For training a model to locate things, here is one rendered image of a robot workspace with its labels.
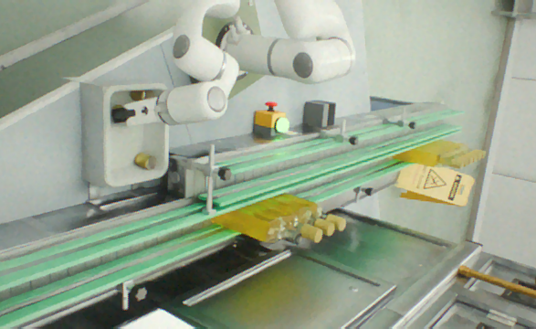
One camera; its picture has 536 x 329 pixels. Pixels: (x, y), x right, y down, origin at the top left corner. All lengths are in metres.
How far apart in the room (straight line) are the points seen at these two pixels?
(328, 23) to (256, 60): 0.20
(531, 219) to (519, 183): 0.47
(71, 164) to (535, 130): 6.24
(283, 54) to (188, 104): 0.34
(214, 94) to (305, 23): 0.33
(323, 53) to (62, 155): 0.62
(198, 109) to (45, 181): 0.39
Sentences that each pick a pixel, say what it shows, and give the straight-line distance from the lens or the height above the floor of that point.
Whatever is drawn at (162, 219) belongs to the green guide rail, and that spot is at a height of 0.91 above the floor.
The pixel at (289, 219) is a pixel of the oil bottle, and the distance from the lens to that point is 1.29.
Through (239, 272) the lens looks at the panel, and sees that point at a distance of 1.33.
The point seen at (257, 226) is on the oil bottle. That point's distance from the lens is 1.27.
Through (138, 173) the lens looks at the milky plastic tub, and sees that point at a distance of 1.25.
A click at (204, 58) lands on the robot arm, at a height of 1.06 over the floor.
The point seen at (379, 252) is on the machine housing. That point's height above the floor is 1.16.
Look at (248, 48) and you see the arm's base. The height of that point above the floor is 0.90.
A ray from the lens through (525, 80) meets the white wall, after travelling 6.98.
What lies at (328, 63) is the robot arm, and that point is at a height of 1.13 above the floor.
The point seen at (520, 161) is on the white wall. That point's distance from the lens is 7.08.
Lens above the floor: 1.76
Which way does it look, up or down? 36 degrees down
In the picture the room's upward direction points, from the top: 106 degrees clockwise
